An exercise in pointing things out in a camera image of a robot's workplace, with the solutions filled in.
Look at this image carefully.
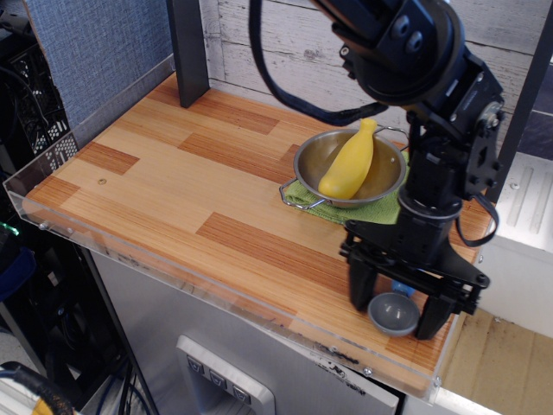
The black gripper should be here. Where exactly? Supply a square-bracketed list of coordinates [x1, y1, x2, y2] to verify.
[340, 192, 490, 341]

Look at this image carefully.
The blue and grey scoop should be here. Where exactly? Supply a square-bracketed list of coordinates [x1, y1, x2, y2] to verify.
[367, 280, 420, 337]

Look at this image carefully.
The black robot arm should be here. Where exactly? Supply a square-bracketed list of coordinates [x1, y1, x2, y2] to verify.
[318, 1, 505, 340]

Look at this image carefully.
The green folded cloth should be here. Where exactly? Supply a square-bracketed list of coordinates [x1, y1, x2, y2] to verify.
[283, 149, 411, 226]

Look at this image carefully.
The white appliance at right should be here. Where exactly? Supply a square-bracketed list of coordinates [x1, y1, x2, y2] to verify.
[477, 153, 552, 337]

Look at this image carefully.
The yellow toy banana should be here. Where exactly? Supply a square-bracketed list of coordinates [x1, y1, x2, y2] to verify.
[318, 118, 378, 200]

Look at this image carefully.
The silver toy fridge dispenser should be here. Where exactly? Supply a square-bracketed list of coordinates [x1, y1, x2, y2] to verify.
[176, 335, 276, 414]

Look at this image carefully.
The clear acrylic table guard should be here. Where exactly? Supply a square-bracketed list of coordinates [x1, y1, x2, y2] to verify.
[2, 55, 495, 406]

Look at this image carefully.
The steel bowl with handles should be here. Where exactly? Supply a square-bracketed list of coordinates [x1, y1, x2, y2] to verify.
[279, 125, 409, 210]

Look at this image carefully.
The right dark grey post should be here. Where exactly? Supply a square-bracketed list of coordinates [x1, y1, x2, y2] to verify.
[486, 6, 552, 203]

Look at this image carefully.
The dark grey post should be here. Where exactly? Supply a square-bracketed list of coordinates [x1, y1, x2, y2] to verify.
[167, 0, 210, 108]
[486, 6, 552, 203]

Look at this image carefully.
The black braided cable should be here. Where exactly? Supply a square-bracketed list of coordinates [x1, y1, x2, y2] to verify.
[248, 0, 390, 127]

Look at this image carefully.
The left dark grey post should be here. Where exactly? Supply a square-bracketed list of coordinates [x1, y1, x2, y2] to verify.
[167, 0, 210, 108]

